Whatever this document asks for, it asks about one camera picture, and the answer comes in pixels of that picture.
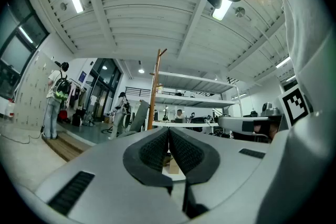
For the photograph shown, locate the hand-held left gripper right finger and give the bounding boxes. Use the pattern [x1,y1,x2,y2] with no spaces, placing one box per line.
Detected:
[169,127,272,224]

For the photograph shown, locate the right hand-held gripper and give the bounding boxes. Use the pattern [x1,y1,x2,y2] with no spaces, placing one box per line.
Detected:
[217,83,314,141]

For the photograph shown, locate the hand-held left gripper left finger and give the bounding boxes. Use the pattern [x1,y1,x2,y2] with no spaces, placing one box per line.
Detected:
[34,127,190,224]

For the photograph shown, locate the wooden coat rack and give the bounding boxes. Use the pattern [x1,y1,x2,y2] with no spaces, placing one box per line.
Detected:
[146,48,168,131]

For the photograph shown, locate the black and green backpack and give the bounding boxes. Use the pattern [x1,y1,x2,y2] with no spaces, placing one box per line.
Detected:
[53,78,71,101]

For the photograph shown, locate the long white curved desk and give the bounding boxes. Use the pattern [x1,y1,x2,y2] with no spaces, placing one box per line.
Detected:
[153,70,244,136]

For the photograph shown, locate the wooden step platform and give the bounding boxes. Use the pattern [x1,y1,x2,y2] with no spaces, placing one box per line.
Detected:
[41,130,93,163]

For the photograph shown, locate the black bag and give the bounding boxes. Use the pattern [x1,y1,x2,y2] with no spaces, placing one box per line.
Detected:
[71,113,83,127]

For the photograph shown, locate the black framed glass doors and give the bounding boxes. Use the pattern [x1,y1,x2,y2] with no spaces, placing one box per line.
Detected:
[86,58,123,122]

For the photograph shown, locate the person's white shirt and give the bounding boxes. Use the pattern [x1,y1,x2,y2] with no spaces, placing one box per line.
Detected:
[257,0,336,224]

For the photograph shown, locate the grey locker cabinet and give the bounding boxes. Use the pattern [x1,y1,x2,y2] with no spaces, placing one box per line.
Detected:
[12,51,61,131]

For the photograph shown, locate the black framed window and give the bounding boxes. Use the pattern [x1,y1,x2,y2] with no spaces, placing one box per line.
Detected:
[0,0,50,100]

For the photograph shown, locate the clothes rail with garments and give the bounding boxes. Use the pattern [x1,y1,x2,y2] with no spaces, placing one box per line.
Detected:
[65,78,88,113]

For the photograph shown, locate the black floor cable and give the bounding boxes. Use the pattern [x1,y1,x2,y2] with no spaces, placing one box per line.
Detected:
[0,125,44,145]

